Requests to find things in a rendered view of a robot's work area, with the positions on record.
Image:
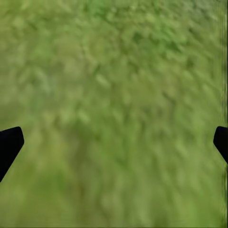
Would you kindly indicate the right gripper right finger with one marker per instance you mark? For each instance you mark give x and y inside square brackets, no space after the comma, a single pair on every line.
[221,141]

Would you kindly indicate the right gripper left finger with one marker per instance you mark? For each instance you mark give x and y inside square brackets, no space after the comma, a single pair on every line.
[11,142]

